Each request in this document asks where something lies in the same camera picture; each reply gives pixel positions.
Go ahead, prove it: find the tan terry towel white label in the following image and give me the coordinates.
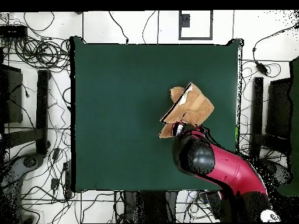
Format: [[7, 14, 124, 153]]
[[158, 82, 215, 139]]

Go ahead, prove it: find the flat black device box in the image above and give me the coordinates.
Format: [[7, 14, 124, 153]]
[[0, 24, 28, 39]]

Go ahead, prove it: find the dark green table cloth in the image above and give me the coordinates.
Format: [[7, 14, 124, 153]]
[[69, 36, 244, 193]]

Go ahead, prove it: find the black stand leg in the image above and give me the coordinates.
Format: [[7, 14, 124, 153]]
[[249, 76, 291, 159], [3, 69, 51, 156]]

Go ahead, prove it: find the black power adapter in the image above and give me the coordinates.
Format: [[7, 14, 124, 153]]
[[255, 61, 270, 76]]

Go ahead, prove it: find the dark grey square plate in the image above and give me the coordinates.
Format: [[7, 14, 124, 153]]
[[180, 13, 191, 28]]

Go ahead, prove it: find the black office chair base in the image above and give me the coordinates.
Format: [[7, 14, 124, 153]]
[[253, 157, 294, 187], [0, 152, 46, 223]]

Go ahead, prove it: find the black power strip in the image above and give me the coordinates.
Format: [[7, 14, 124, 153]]
[[62, 160, 74, 200]]

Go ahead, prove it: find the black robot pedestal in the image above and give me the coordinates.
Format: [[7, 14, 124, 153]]
[[122, 190, 179, 223]]

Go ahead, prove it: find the grey rectangular floor frame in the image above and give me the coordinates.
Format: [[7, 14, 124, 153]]
[[178, 10, 214, 41]]

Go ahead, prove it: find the black cable with plug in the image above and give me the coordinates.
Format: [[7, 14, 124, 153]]
[[108, 10, 130, 44]]

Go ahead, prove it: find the coiled black cable bundle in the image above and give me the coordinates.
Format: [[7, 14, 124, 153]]
[[13, 37, 71, 71]]

